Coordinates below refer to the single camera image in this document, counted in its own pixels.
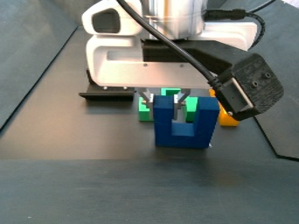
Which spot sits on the yellow long block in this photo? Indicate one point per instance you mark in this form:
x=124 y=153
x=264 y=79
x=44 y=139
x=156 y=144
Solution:
x=225 y=120

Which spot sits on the green zigzag block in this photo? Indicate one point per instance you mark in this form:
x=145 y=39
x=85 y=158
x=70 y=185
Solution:
x=188 y=108

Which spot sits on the black angled stand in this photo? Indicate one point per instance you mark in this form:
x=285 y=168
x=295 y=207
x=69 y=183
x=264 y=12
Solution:
x=106 y=94

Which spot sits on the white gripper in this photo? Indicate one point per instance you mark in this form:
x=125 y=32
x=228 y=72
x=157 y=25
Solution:
x=116 y=61

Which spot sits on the blue U-shaped block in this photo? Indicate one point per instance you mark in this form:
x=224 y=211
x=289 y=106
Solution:
x=184 y=134

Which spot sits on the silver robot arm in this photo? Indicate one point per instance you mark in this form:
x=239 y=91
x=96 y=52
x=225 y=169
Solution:
x=126 y=57

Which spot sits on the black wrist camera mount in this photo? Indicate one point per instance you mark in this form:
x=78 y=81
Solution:
x=248 y=88

